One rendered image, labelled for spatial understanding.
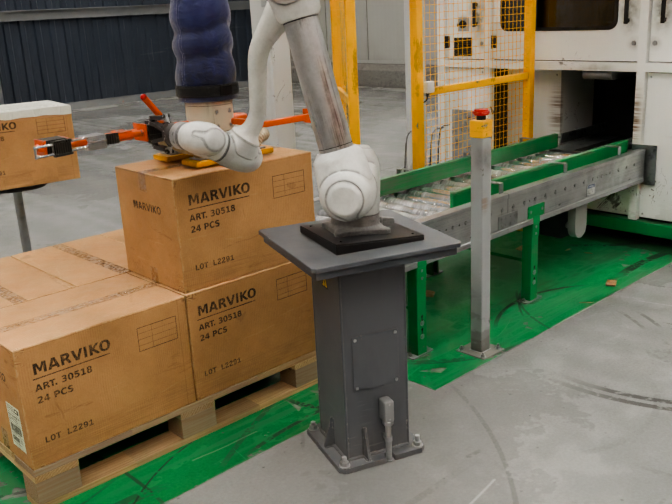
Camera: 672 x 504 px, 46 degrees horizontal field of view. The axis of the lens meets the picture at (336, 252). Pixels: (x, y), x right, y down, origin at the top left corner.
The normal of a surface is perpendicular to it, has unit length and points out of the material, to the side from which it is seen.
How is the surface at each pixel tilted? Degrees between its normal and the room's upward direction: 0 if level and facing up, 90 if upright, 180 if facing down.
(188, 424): 90
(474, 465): 0
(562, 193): 90
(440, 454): 0
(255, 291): 90
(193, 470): 0
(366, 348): 90
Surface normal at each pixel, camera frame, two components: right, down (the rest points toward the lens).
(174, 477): -0.05, -0.95
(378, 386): 0.40, 0.25
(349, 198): -0.10, 0.35
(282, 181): 0.67, 0.18
